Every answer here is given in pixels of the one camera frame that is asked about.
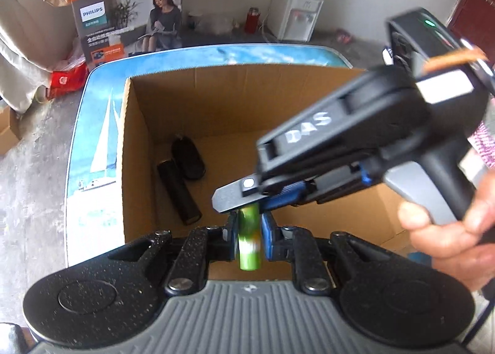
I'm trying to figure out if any orange printed carton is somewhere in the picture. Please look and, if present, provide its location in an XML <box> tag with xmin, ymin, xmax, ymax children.
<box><xmin>62</xmin><ymin>0</ymin><xmax>187</xmax><ymax>71</ymax></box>

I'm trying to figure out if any beige curtain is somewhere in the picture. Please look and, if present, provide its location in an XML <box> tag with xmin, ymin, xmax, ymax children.
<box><xmin>0</xmin><ymin>0</ymin><xmax>75</xmax><ymax>113</ymax></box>

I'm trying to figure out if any person's right hand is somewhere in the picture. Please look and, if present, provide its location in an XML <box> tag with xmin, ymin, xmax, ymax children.
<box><xmin>398</xmin><ymin>169</ymin><xmax>495</xmax><ymax>293</ymax></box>

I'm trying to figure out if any black oval case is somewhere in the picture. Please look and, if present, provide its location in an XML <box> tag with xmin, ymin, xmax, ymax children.
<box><xmin>171</xmin><ymin>136</ymin><xmax>207</xmax><ymax>181</ymax></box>

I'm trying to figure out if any brown cardboard box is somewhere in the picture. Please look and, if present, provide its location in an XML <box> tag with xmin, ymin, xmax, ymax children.
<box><xmin>121</xmin><ymin>66</ymin><xmax>417</xmax><ymax>282</ymax></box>

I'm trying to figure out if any red thermos flask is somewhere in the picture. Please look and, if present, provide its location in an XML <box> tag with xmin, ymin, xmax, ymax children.
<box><xmin>245</xmin><ymin>7</ymin><xmax>260</xmax><ymax>33</ymax></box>

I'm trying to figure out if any sea print table cover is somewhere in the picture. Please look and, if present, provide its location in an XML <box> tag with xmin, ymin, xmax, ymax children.
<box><xmin>63</xmin><ymin>45</ymin><xmax>352</xmax><ymax>267</ymax></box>

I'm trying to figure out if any green plastic tube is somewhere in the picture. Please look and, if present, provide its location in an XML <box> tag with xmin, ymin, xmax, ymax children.
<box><xmin>237</xmin><ymin>205</ymin><xmax>264</xmax><ymax>272</ymax></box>

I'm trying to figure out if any dark red door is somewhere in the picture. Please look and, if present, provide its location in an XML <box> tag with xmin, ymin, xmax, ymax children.
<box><xmin>446</xmin><ymin>0</ymin><xmax>495</xmax><ymax>50</ymax></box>

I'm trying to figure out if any pink striped cloth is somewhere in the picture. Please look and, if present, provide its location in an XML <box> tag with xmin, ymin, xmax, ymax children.
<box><xmin>467</xmin><ymin>121</ymin><xmax>495</xmax><ymax>170</ymax></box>

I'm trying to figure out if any red plastic bag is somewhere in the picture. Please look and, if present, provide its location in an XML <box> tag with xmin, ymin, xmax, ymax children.
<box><xmin>48</xmin><ymin>64</ymin><xmax>88</xmax><ymax>99</ymax></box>

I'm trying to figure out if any flat cardboard box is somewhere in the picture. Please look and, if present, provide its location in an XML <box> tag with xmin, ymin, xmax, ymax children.
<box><xmin>0</xmin><ymin>106</ymin><xmax>22</xmax><ymax>156</ymax></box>

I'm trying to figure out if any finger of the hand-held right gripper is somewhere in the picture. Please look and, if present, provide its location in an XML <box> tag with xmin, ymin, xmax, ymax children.
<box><xmin>211</xmin><ymin>177</ymin><xmax>268</xmax><ymax>216</ymax></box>
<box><xmin>262</xmin><ymin>180</ymin><xmax>311</xmax><ymax>211</ymax></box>

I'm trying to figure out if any white water dispenser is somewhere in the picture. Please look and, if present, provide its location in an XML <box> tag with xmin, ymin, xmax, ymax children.
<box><xmin>266</xmin><ymin>0</ymin><xmax>324</xmax><ymax>44</ymax></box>

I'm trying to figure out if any black cylinder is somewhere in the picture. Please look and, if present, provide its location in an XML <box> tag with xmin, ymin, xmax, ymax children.
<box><xmin>157</xmin><ymin>160</ymin><xmax>203</xmax><ymax>226</ymax></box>

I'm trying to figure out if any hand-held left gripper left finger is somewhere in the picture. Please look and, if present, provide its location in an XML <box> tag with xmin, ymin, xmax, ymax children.
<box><xmin>109</xmin><ymin>213</ymin><xmax>239</xmax><ymax>297</ymax></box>

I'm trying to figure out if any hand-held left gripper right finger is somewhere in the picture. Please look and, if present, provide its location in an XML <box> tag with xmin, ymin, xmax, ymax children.
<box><xmin>261</xmin><ymin>213</ymin><xmax>384</xmax><ymax>295</ymax></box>

